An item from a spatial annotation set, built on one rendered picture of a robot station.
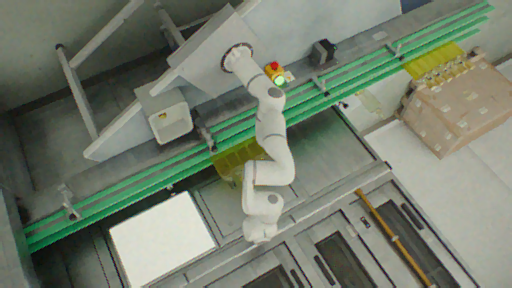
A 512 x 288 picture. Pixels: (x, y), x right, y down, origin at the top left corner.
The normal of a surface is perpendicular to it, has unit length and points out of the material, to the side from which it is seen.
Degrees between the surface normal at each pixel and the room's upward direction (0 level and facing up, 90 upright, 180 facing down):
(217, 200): 90
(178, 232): 90
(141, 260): 90
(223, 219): 90
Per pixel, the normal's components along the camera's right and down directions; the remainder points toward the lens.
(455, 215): -0.01, -0.50
